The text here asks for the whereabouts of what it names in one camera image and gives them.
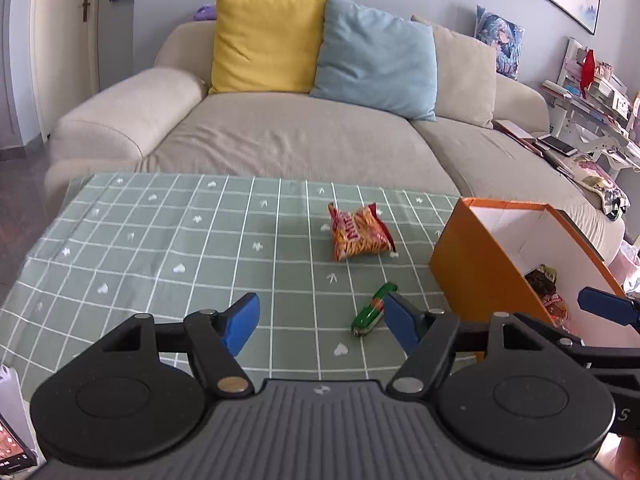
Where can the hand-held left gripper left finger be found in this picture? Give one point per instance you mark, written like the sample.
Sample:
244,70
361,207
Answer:
242,322

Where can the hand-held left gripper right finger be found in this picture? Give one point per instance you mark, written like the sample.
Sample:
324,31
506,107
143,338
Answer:
402,322

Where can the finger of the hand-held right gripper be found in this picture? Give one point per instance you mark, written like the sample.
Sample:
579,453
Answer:
565,341
602,305

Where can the green candy packet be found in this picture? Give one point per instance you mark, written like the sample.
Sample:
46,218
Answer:
372,312

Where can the red and clear snack packet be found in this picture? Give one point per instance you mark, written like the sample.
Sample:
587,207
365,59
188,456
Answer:
556,310

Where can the orange cardboard box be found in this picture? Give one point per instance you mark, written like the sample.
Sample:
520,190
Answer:
475,265

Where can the pink bag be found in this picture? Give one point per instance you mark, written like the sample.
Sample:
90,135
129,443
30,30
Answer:
627,270

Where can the dark brown snack packet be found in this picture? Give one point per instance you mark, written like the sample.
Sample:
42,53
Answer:
540,282

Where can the black flat box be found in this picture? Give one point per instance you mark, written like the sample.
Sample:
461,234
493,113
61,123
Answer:
580,232

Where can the orange noodle snack packet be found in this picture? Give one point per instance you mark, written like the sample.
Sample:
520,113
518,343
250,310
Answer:
360,235

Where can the green checked tablecloth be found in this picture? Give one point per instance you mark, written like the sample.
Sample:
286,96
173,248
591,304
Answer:
150,260

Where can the floral pouch on sofa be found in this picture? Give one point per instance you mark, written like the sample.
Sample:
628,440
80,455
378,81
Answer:
597,182

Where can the white smartphone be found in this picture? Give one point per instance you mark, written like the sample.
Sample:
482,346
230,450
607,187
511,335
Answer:
559,145

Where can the beige sofa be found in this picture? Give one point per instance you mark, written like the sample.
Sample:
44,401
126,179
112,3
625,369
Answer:
300,145

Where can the white desk shelf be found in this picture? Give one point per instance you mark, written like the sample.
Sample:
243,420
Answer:
600,115

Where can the pink book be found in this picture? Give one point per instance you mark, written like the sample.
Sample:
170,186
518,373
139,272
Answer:
515,132

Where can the red hanging ornament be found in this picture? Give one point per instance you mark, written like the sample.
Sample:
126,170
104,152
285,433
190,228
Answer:
588,72

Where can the white paper bag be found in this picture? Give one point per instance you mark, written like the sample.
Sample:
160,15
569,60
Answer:
10,395

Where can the beige back cushion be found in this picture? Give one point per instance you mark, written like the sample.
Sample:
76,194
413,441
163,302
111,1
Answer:
465,75

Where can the red black printed card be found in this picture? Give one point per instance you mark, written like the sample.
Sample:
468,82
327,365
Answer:
12,442

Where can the light blue pillow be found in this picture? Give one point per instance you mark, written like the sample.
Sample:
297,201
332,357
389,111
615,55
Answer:
375,60

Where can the figure print pillow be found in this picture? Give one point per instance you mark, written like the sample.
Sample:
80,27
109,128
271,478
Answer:
502,42

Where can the yellow pillow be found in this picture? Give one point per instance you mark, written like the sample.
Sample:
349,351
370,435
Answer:
265,42

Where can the purple plush toy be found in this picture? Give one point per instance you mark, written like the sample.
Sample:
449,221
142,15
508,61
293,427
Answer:
206,12

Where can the white door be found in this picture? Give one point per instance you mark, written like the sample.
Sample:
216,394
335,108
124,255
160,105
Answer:
60,60

